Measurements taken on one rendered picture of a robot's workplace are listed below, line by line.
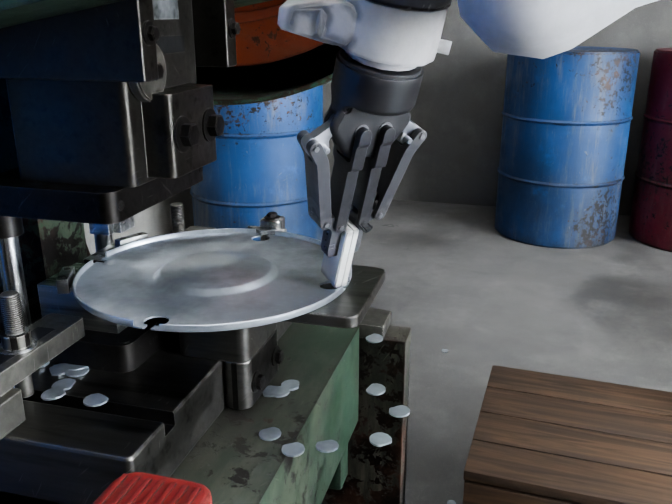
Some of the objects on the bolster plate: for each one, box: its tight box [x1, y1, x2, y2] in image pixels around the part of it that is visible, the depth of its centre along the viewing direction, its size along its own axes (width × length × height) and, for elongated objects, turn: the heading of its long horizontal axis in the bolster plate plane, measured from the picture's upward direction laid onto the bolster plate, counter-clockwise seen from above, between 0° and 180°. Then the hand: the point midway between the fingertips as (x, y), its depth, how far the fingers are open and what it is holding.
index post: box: [260, 212, 285, 241], centre depth 92 cm, size 3×3×10 cm
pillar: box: [0, 236, 31, 327], centre depth 72 cm, size 2×2×14 cm
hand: (339, 251), depth 71 cm, fingers closed
